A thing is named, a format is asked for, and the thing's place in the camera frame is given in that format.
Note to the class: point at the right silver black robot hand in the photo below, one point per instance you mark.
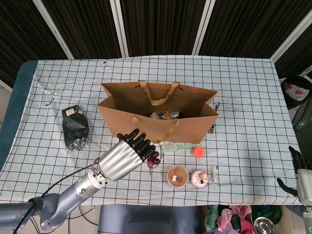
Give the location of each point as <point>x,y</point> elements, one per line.
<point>304,185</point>

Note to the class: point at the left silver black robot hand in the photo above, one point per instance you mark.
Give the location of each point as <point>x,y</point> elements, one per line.
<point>119,158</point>

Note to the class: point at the purple grape bunch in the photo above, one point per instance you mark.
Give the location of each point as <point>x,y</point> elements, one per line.
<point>152,162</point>

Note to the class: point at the brown round cup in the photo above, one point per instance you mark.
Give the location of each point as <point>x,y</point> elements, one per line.
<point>177,177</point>

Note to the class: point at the bread bun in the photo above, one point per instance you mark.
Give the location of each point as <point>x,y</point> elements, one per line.
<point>167,115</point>

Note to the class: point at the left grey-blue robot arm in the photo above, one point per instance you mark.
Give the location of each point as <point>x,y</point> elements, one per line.
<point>65,200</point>

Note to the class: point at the brown paper bag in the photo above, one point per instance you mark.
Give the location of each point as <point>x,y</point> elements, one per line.
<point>185,126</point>

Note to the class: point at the grey cloth with red marks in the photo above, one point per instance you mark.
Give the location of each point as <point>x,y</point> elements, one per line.
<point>297,83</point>

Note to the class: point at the cardboard box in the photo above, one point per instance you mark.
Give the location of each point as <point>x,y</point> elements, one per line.
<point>282,219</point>

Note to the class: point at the dark green cloth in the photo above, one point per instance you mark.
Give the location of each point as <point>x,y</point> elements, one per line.
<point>264,210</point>

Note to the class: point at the green brush white bristles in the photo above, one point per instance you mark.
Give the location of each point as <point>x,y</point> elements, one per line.
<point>168,147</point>

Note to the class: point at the black item in clear packet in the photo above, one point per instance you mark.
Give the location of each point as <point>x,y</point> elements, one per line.
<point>74,126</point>

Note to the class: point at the steel bowl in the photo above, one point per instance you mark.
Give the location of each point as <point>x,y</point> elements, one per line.
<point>264,226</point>

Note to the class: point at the dark grey robot torso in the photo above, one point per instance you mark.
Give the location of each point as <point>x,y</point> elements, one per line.
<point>146,219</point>

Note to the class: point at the dark green mesh chair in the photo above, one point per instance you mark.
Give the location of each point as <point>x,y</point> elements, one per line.
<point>303,117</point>

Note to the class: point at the pink cloth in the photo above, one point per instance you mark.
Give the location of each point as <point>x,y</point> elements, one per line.
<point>234,212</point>

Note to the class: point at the orange cube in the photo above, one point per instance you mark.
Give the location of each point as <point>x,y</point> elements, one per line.
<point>198,152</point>

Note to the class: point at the pink frosted donut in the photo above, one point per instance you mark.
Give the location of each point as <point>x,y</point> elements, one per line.
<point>198,180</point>

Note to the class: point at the green patterned cloth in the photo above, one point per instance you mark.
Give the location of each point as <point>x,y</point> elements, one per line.
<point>210,214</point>

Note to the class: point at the metal fork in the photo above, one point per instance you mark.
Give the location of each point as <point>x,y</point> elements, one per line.
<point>217,105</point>

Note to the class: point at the blue table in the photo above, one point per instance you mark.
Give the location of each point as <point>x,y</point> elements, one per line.
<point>14,97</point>

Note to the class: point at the white partition frame post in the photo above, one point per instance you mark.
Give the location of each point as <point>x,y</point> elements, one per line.
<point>290,36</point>
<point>119,26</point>
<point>203,26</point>
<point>54,29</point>

